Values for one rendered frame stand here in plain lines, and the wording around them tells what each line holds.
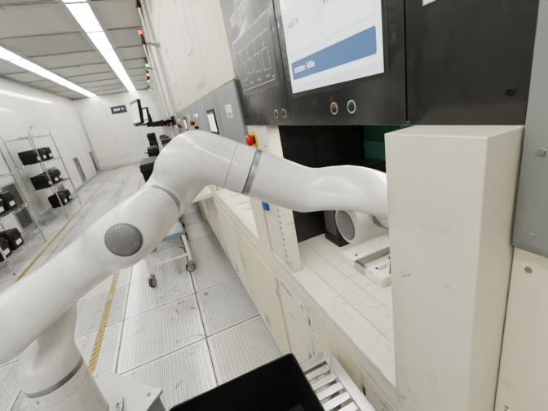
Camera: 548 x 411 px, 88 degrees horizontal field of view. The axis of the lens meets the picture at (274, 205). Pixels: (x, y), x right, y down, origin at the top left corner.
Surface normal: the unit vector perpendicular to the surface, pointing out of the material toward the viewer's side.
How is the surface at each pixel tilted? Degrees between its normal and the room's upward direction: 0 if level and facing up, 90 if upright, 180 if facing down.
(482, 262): 90
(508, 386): 90
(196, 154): 76
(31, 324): 95
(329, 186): 46
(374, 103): 90
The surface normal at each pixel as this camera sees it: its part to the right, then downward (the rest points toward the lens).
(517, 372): -0.91, 0.29
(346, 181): -0.39, -0.40
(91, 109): 0.37, 0.26
